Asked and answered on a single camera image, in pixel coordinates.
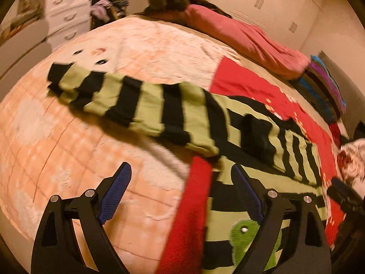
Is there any brown fur-trimmed coat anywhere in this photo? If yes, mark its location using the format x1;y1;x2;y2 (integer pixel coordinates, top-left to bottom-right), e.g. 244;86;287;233
134;0;229;20

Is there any white wardrobe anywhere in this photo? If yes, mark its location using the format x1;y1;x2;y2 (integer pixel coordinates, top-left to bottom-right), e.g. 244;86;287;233
188;0;326;52

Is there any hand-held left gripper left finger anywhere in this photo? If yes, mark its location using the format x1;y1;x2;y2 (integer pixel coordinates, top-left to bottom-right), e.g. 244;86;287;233
31;162;132;274

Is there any striped multicolour pillow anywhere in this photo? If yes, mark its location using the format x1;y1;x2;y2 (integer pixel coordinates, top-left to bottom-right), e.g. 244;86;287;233
297;55;347;123

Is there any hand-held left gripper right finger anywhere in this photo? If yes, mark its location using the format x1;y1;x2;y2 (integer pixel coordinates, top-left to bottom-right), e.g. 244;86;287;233
231;164;333;274

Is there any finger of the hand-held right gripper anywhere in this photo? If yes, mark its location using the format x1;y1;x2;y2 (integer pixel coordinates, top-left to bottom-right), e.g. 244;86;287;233
327;177;364;210

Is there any black garment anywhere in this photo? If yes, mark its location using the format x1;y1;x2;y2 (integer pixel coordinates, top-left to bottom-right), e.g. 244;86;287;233
353;119;365;142

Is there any green black striped sweater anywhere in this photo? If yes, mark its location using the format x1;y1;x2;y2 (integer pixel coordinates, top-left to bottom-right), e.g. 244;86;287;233
47;62;327;274

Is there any pile of dark clothes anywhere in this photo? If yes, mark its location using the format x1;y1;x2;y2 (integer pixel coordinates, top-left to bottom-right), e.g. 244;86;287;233
90;0;133;30

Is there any red floral blanket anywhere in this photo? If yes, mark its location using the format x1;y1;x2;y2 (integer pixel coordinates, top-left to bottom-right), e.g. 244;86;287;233
156;56;347;274

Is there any pink duvet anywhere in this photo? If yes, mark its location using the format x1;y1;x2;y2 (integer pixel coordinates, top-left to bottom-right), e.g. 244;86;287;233
184;4;311;80

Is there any white chest of drawers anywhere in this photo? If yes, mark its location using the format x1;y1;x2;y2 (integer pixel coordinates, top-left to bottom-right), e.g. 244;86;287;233
44;0;93;45

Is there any pile of white clothes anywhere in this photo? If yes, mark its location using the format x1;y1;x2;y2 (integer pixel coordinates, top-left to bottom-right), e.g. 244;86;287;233
337;138;365;200

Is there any dark red garment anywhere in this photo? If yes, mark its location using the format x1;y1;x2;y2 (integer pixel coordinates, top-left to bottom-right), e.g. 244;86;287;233
329;121;343;147

